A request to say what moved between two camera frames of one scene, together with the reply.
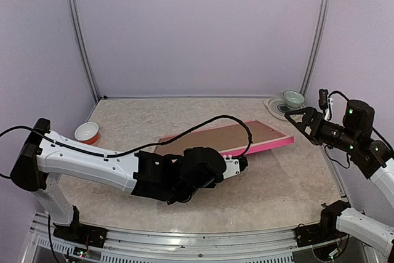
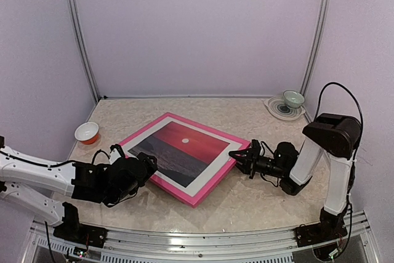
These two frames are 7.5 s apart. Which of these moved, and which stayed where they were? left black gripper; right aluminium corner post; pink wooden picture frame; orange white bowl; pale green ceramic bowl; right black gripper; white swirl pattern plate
Moved: right black gripper; left black gripper; pink wooden picture frame
Stayed: white swirl pattern plate; right aluminium corner post; orange white bowl; pale green ceramic bowl
